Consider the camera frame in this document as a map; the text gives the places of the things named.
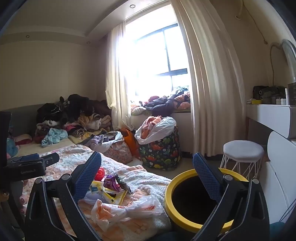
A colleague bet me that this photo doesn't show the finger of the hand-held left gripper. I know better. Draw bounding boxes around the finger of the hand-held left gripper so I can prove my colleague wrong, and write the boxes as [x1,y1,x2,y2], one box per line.
[7,153,41,165]
[38,152,60,168]

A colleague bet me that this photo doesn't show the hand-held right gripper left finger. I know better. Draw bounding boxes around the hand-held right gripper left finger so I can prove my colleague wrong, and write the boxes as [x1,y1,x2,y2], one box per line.
[24,151,102,241]

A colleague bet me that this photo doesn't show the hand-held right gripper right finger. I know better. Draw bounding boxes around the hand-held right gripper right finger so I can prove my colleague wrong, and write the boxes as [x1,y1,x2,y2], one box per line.
[190,152,270,241]

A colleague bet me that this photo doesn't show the red candy wrapper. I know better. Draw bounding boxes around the red candy wrapper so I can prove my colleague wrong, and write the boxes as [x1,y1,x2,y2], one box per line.
[94,167,106,181]

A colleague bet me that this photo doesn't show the purple foil wrapper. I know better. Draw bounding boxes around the purple foil wrapper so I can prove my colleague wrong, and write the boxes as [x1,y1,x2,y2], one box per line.
[103,175,122,192]

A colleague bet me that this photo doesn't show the yellow white snack packet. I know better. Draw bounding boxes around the yellow white snack packet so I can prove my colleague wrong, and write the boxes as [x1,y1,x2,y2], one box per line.
[89,181,127,205]

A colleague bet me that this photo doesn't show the dark green snack bag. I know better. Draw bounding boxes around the dark green snack bag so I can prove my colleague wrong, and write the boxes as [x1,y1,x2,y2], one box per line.
[115,173,132,194]

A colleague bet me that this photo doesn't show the yellow rimmed black trash bin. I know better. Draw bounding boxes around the yellow rimmed black trash bin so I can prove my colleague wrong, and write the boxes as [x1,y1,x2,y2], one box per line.
[165,169,249,233]

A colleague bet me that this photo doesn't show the white orange print plastic bag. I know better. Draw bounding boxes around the white orange print plastic bag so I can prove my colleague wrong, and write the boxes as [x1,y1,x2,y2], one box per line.
[91,195,166,232]

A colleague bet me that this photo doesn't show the beige bed mattress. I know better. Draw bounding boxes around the beige bed mattress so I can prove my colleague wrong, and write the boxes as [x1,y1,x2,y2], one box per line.
[14,137,79,160]

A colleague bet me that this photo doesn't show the pink pillow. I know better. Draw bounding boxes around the pink pillow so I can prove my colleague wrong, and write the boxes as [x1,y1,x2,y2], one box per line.
[14,134,33,145]

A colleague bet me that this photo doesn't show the light blue cloth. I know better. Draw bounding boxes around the light blue cloth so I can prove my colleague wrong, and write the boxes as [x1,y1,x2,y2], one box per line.
[42,128,69,147]

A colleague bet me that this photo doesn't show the pink floral quilt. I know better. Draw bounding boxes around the pink floral quilt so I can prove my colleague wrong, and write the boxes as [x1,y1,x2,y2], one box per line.
[16,145,144,209]

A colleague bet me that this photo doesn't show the lavender white clothes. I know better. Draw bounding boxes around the lavender white clothes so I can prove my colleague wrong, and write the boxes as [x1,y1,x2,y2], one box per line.
[89,131,123,151]

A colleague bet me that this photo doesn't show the floral fabric bag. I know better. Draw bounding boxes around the floral fabric bag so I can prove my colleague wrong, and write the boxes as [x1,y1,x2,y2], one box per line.
[104,140,134,164]

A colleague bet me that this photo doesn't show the grey bed headboard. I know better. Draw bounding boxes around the grey bed headboard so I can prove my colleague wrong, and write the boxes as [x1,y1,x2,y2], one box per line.
[0,103,47,144]

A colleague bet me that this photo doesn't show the white round stool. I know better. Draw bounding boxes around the white round stool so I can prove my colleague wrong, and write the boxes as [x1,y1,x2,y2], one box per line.
[220,140,265,180]

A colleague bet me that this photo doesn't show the dinosaur print storage bag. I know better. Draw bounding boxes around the dinosaur print storage bag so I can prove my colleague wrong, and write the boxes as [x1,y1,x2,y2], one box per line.
[138,126,182,171]

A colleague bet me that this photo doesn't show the peach white fluffy blanket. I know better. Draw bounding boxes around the peach white fluffy blanket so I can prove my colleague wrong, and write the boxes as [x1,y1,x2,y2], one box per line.
[53,162,173,241]

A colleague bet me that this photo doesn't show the pile of dark clothes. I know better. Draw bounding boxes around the pile of dark clothes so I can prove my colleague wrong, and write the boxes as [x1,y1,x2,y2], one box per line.
[35,94,114,144]

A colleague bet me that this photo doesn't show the white bag of clothes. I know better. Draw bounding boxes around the white bag of clothes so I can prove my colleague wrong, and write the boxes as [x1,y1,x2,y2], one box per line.
[135,116,176,145]

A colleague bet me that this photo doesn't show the pile of clothes on bench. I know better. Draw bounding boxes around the pile of clothes on bench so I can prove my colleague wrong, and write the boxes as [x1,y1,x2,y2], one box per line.
[131,86,191,116]

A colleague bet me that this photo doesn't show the white vanity dresser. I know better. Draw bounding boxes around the white vanity dresser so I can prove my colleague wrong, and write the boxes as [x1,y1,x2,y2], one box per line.
[245,103,296,223]

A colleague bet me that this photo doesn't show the cream curtain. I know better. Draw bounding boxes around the cream curtain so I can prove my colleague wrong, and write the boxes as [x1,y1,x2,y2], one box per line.
[171,0,245,158]
[105,22,137,130]

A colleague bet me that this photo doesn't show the black bag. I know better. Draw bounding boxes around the black bag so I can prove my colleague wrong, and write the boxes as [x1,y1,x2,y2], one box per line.
[253,85,287,105]

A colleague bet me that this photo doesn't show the dark cosmetics organizer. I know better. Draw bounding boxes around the dark cosmetics organizer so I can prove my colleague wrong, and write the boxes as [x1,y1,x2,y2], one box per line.
[288,82,296,106]

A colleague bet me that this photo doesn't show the window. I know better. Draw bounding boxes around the window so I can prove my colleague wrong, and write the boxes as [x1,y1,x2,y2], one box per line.
[125,23,192,98]

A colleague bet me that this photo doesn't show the black cable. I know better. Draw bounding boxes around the black cable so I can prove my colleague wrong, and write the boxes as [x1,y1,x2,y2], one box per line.
[279,204,293,223]

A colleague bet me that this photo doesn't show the wavy frame mirror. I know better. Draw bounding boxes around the wavy frame mirror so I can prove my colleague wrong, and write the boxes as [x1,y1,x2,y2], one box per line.
[269,39,296,84]

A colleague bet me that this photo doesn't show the thin wall cable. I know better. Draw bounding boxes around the thin wall cable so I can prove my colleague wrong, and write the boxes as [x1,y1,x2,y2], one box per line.
[243,0,269,44]

